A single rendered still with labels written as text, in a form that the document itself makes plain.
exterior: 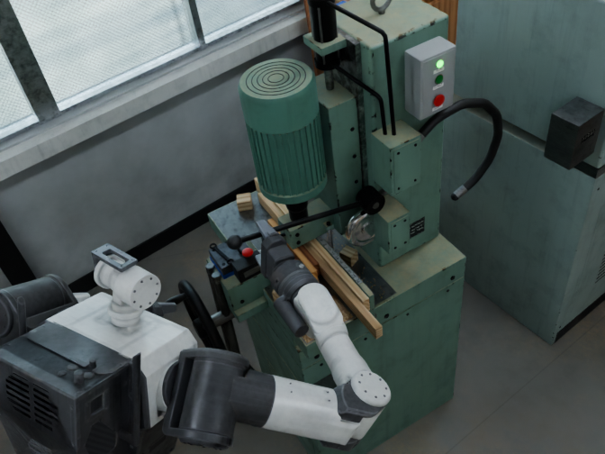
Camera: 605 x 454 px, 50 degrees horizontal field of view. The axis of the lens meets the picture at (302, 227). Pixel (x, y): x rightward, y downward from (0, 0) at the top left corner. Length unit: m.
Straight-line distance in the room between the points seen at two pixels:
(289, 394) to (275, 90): 0.66
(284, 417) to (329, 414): 0.08
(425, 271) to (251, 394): 0.93
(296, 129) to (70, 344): 0.66
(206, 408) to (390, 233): 0.79
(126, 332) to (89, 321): 0.08
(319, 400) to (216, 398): 0.18
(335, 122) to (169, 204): 1.74
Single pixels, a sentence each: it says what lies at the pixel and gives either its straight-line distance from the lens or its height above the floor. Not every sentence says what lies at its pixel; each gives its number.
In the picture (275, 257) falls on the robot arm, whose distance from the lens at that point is 1.45.
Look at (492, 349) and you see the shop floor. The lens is 2.73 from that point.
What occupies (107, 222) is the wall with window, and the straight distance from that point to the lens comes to 3.06.
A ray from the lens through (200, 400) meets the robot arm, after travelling 1.08.
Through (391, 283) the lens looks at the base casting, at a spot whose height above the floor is 0.80.
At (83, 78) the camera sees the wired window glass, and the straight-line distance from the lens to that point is 2.78.
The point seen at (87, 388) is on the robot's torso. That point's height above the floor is 1.41.
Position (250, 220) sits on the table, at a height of 0.90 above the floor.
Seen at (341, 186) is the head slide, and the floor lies 1.14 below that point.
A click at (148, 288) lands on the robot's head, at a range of 1.15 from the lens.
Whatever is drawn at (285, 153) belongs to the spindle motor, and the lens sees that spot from 1.50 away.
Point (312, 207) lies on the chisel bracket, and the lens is 1.77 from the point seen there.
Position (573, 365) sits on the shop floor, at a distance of 2.75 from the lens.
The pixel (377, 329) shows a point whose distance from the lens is 1.61.
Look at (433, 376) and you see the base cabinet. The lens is 2.35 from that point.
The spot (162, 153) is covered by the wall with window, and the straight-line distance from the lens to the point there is 3.00.
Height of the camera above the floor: 2.24
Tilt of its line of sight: 45 degrees down
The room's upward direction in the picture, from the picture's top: 9 degrees counter-clockwise
